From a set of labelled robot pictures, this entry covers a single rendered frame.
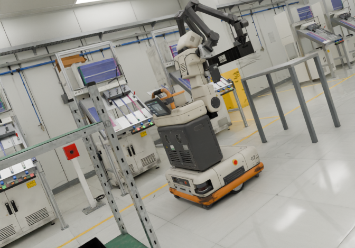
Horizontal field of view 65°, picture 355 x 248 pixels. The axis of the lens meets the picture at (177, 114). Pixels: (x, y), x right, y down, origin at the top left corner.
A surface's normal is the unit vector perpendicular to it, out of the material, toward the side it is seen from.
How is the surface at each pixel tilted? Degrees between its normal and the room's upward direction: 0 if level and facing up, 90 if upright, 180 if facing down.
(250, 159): 90
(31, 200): 90
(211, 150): 90
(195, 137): 90
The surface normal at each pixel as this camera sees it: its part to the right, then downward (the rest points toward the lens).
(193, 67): 0.48, -0.08
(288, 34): -0.79, 0.34
